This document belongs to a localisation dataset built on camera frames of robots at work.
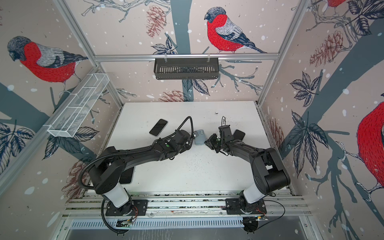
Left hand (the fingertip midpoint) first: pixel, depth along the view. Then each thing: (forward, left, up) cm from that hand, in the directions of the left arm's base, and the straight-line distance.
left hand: (184, 137), depth 88 cm
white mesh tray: (+9, +56, +20) cm, 60 cm away
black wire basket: (+46, -2, +19) cm, 50 cm away
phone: (0, -10, -1) cm, 10 cm away
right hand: (-1, -12, -4) cm, 13 cm away
